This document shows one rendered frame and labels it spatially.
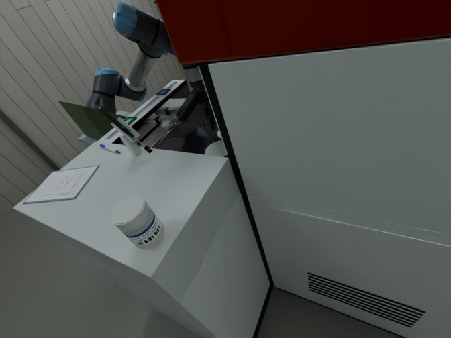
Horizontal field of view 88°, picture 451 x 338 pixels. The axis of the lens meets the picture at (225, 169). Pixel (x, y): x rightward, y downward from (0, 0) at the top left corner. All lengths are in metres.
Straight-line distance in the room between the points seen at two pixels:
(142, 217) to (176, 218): 0.10
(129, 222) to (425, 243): 0.65
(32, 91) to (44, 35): 0.59
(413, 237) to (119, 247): 0.68
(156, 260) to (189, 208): 0.13
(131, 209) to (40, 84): 2.88
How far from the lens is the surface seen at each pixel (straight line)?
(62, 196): 0.88
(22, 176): 3.38
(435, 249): 0.75
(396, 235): 0.72
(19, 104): 3.26
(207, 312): 0.78
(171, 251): 0.53
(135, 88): 1.45
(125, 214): 0.49
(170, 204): 0.59
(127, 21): 0.79
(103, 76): 1.48
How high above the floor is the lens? 1.36
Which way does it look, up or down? 40 degrees down
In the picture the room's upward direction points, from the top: 20 degrees counter-clockwise
